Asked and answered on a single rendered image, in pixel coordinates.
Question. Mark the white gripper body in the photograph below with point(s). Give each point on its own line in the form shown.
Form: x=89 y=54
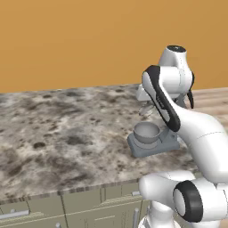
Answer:
x=143 y=93

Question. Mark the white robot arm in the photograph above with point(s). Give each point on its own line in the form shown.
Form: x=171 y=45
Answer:
x=205 y=139

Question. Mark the grey mixer bowl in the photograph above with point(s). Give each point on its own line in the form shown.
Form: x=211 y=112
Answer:
x=146 y=132

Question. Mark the grey stand mixer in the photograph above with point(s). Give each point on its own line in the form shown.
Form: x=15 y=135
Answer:
x=148 y=150

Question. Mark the olive drawer front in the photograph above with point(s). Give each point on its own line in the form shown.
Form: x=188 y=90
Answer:
x=120 y=193
x=14 y=206

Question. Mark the olive cupboard door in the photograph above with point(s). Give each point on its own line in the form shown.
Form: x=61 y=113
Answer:
x=118 y=216

